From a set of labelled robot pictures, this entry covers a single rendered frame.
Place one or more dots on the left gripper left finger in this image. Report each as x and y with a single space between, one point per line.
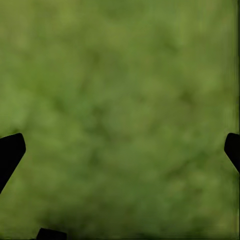
12 150

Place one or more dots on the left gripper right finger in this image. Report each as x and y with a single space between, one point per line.
232 149

